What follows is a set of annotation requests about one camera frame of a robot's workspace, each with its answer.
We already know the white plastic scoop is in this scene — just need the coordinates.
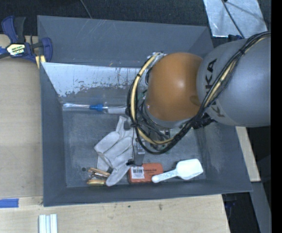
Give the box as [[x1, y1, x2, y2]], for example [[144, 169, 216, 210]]
[[151, 158, 204, 184]]

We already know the orange box with barcode label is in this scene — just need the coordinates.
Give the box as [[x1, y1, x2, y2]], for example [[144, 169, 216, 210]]
[[127, 163, 164, 185]]

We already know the white work glove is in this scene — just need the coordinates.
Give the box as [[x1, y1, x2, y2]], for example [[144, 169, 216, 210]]
[[93, 115, 138, 187]]

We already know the clear plastic tube blue cap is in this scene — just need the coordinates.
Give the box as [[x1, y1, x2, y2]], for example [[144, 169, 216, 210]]
[[63, 102, 128, 115]]

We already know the pale wood board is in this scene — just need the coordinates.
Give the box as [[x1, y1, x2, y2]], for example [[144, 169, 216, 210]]
[[0, 58, 45, 199]]

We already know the gold and brown metal object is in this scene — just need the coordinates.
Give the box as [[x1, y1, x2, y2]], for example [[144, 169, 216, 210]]
[[86, 166, 111, 187]]

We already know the grey metal bin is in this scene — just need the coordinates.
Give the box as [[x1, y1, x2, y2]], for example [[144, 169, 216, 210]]
[[36, 15, 253, 207]]

